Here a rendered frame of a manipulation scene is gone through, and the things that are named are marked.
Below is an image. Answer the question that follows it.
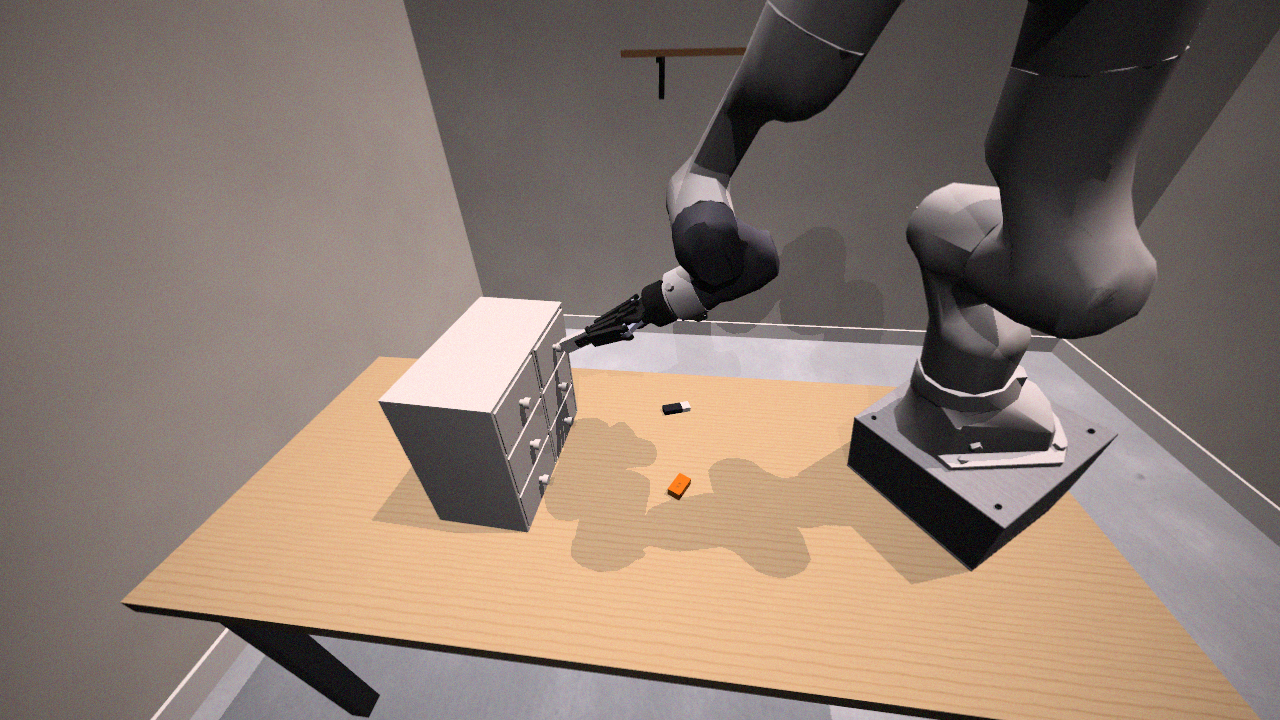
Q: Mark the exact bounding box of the white chest of drawers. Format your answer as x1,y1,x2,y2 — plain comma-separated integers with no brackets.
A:
378,297,572,532

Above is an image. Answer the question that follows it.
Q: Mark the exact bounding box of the orange nine-volt battery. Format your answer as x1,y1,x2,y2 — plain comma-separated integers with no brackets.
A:
668,473,691,500

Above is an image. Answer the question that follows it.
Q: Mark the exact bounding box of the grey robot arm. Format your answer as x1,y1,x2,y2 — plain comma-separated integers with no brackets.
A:
662,0,1212,471

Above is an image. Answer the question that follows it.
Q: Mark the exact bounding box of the grey drawer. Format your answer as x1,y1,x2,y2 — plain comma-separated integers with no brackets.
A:
518,436,556,527
543,352,571,427
550,386,576,459
493,356,540,455
534,310,566,388
508,398,548,493

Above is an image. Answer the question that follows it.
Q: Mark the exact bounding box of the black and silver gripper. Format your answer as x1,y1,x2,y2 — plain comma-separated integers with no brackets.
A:
559,281,678,354

